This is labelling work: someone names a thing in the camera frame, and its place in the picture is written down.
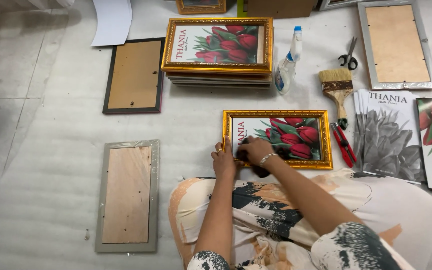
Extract person's left hand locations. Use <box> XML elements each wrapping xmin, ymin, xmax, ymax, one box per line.
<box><xmin>211</xmin><ymin>136</ymin><xmax>238</xmax><ymax>180</ymax></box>

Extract person's patterned clothing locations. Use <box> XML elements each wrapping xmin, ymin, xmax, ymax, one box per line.
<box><xmin>168</xmin><ymin>169</ymin><xmax>432</xmax><ymax>270</ymax></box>

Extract black frame with board back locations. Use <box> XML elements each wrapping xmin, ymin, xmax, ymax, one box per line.
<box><xmin>102</xmin><ymin>37</ymin><xmax>166</xmax><ymax>115</ymax></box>

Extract gold frame with tulip print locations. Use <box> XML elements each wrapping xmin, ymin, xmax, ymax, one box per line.
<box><xmin>223</xmin><ymin>109</ymin><xmax>334</xmax><ymax>170</ymax></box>
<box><xmin>161</xmin><ymin>17</ymin><xmax>274</xmax><ymax>75</ymax></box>

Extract silver frame with board back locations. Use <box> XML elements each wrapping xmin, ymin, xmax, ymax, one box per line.
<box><xmin>358</xmin><ymin>1</ymin><xmax>432</xmax><ymax>91</ymax></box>

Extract red handled pliers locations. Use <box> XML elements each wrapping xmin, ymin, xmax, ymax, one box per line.
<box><xmin>330</xmin><ymin>122</ymin><xmax>358</xmax><ymax>169</ymax></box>

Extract black handled scissors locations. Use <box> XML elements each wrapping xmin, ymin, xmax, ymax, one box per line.
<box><xmin>338</xmin><ymin>36</ymin><xmax>359</xmax><ymax>71</ymax></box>

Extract person's right hand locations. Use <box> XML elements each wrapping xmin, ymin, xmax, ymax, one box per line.
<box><xmin>237</xmin><ymin>136</ymin><xmax>277</xmax><ymax>168</ymax></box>

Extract silver picture frame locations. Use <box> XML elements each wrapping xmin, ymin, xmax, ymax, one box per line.
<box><xmin>318</xmin><ymin>0</ymin><xmax>375</xmax><ymax>11</ymax></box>

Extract stack of grey printed sheets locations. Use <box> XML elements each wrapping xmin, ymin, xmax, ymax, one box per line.
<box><xmin>353</xmin><ymin>89</ymin><xmax>427</xmax><ymax>185</ymax></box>

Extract white foam sheet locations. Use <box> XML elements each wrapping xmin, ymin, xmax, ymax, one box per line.
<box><xmin>0</xmin><ymin>0</ymin><xmax>432</xmax><ymax>270</ymax></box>

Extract dark cleaning cloth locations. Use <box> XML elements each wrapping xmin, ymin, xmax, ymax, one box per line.
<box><xmin>235</xmin><ymin>148</ymin><xmax>271</xmax><ymax>179</ymax></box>

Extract stack of picture frames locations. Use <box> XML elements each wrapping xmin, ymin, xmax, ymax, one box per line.
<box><xmin>165</xmin><ymin>71</ymin><xmax>273</xmax><ymax>90</ymax></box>

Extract wooden paint brush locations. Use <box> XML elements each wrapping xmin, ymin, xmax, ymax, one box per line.
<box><xmin>318</xmin><ymin>68</ymin><xmax>354</xmax><ymax>131</ymax></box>

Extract clear spray bottle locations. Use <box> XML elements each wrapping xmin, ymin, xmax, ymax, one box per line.
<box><xmin>274</xmin><ymin>26</ymin><xmax>303</xmax><ymax>95</ymax></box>

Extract small gold picture frame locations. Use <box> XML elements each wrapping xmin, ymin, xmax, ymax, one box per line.
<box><xmin>175</xmin><ymin>0</ymin><xmax>227</xmax><ymax>15</ymax></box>

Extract silver bracelet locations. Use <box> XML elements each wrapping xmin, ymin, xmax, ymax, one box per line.
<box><xmin>259</xmin><ymin>152</ymin><xmax>279</xmax><ymax>168</ymax></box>

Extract white fabric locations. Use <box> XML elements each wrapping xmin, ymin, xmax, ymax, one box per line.
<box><xmin>0</xmin><ymin>0</ymin><xmax>75</xmax><ymax>20</ymax></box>

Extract grey plastic wrapped frame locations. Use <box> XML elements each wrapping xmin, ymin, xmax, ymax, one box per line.
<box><xmin>95</xmin><ymin>139</ymin><xmax>161</xmax><ymax>254</ymax></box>

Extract white paper sheets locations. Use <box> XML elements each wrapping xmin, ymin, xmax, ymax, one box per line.
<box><xmin>90</xmin><ymin>0</ymin><xmax>133</xmax><ymax>47</ymax></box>

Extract brown cardboard box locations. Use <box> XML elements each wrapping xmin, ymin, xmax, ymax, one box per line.
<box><xmin>247</xmin><ymin>0</ymin><xmax>319</xmax><ymax>19</ymax></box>

